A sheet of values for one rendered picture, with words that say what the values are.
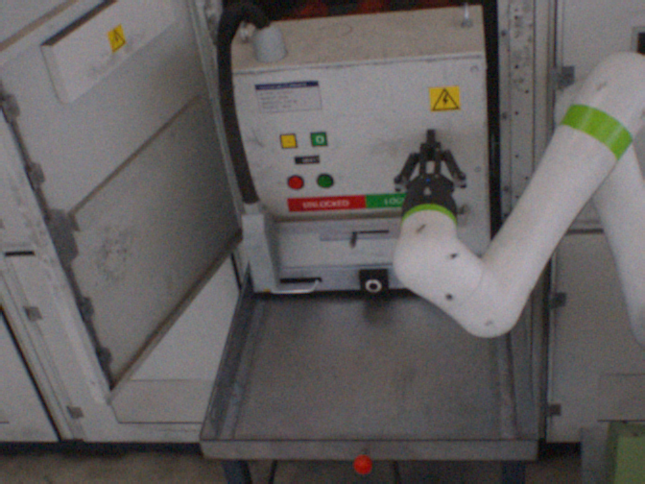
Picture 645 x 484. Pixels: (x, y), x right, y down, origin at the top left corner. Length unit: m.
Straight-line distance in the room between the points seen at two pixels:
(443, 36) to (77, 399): 1.62
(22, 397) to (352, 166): 1.46
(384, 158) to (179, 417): 1.27
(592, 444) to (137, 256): 0.97
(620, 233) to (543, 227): 0.27
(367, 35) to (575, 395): 1.22
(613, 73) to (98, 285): 1.02
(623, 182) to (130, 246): 0.96
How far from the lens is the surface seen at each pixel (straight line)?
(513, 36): 1.92
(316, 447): 1.68
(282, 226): 1.81
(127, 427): 2.81
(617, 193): 1.67
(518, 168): 2.07
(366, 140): 1.72
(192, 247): 2.04
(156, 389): 2.65
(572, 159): 1.47
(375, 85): 1.67
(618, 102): 1.51
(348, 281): 1.91
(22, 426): 2.96
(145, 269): 1.90
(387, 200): 1.79
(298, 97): 1.69
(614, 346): 2.41
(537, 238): 1.44
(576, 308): 2.31
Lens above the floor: 2.09
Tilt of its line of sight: 36 degrees down
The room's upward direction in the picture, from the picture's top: 10 degrees counter-clockwise
